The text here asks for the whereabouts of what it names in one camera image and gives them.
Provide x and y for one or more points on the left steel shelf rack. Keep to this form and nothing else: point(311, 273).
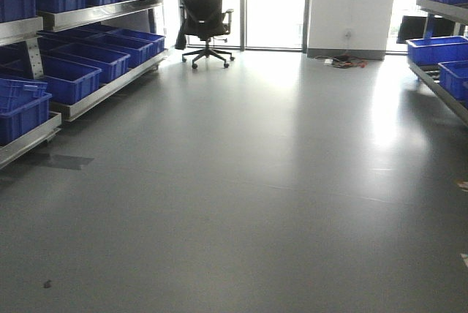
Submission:
point(25, 32)

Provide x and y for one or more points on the steel shelf rack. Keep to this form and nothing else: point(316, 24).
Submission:
point(429, 75)
point(25, 32)

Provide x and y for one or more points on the right steel shelf rack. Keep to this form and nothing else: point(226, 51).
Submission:
point(429, 75)

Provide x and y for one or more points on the blue bin row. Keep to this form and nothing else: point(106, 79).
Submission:
point(157, 40)
point(68, 81)
point(139, 50)
point(113, 64)

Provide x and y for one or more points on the black mesh office chair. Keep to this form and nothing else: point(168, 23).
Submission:
point(206, 20)

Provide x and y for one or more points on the blue bin right middle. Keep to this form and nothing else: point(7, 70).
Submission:
point(434, 50)

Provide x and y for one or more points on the blue bin front left lower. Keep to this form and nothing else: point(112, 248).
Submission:
point(24, 106)

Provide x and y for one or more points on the blue bin right lower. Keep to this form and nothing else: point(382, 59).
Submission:
point(453, 78)

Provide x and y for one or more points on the blue bin left upper front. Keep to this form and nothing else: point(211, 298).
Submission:
point(12, 10)

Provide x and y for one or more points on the white power strip with cables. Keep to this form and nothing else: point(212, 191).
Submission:
point(342, 61)

